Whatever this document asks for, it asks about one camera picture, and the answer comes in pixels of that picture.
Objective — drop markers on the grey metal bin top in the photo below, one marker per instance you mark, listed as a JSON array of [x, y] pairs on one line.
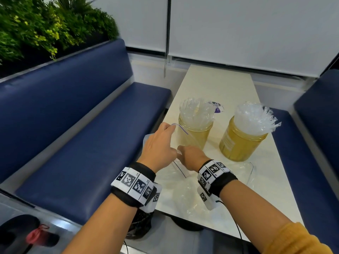
[[16, 208]]

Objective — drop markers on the yellow plastic jar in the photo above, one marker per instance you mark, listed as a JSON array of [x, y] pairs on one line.
[[239, 145], [201, 133]]

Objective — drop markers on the person's right fingers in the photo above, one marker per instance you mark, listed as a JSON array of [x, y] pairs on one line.
[[180, 149]]

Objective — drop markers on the black marker-tag wristband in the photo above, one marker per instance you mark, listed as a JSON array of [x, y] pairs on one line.
[[133, 186], [214, 177]]

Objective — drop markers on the black table base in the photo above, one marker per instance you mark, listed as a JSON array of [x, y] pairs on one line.
[[186, 224]]

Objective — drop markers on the orange sleeve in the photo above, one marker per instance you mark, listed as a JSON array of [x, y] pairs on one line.
[[296, 242]]

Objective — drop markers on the person's left hand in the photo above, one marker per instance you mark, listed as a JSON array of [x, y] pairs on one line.
[[158, 149]]

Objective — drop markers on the pile of clear plastic bags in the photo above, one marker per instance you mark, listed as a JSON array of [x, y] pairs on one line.
[[182, 190]]

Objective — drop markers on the black marker-tag right wristband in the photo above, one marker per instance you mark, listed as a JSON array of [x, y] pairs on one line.
[[214, 177]]

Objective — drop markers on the black plastic bag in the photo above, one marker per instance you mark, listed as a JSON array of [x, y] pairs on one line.
[[139, 226]]

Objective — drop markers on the green artificial plant hedge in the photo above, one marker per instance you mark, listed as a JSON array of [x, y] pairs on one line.
[[39, 26]]

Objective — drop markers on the clear zip plastic bag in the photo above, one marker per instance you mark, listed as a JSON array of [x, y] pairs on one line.
[[185, 141]]

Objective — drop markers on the clear bag with purple label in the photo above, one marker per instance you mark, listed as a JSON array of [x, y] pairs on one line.
[[217, 108]]

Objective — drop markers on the person's left fingers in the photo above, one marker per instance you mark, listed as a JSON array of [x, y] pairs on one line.
[[167, 126]]

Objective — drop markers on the black marker-tag left wristband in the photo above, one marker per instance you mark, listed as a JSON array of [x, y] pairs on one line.
[[133, 186]]

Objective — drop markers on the person's right hand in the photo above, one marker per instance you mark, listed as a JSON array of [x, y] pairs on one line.
[[192, 157]]

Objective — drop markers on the narrow white roller blind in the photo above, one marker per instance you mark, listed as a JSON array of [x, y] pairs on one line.
[[143, 21]]

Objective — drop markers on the clear blind wand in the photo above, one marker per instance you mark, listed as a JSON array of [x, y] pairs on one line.
[[166, 50]]

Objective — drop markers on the bundle of clear wrapped straws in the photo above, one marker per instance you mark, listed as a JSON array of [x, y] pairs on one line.
[[196, 109], [253, 117]]

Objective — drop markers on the person's left forearm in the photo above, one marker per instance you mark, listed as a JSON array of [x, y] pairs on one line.
[[106, 227]]

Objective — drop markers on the long blue padded bench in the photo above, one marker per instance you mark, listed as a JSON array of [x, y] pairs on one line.
[[66, 124]]

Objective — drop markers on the person's right forearm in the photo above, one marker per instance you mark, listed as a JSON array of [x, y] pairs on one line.
[[246, 208]]

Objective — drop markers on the wide white roller blind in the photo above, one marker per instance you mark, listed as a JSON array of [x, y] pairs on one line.
[[251, 31]]

